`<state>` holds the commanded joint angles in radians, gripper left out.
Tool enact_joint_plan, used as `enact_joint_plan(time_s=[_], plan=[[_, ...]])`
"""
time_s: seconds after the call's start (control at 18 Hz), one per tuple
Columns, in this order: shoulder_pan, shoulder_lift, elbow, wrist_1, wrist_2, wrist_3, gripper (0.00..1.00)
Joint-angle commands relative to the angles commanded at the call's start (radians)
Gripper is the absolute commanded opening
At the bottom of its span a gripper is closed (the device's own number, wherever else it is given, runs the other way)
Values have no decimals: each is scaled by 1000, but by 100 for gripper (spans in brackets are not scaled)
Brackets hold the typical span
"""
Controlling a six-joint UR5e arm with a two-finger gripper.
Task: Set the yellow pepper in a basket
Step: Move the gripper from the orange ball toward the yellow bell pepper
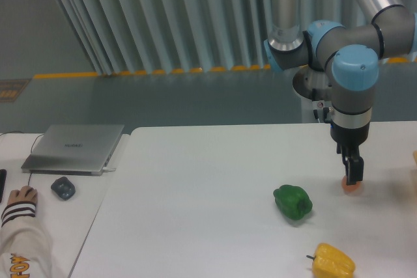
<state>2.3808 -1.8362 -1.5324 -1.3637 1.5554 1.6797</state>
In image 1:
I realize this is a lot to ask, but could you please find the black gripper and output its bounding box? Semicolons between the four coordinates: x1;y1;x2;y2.
330;122;369;184

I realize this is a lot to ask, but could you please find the yellow bell pepper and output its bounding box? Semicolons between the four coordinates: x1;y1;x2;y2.
306;243;356;278

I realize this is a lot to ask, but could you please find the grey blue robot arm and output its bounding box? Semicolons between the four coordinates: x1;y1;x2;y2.
264;0;416;186

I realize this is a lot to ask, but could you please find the cream sleeved forearm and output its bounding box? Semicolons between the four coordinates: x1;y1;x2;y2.
1;201;52;277

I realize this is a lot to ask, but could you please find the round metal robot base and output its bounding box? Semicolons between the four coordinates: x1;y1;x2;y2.
293;66;332;101

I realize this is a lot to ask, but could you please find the green bell pepper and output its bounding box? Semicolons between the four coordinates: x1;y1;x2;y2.
273;184;313;221

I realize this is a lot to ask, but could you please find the person's hand on mouse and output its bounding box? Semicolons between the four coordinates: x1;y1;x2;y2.
7;186;38;205

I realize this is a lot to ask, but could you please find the orange peach ball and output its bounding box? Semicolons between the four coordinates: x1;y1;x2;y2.
341;176;362;193

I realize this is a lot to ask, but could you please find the silver closed laptop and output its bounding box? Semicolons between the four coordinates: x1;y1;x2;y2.
21;124;124;176

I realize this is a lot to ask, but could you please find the dark grey round device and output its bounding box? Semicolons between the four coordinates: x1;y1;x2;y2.
51;176;76;201

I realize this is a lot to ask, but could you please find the black phone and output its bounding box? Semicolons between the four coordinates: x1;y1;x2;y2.
0;169;7;202

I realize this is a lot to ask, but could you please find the grey mouse cable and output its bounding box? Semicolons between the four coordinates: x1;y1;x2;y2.
0;131;46;188

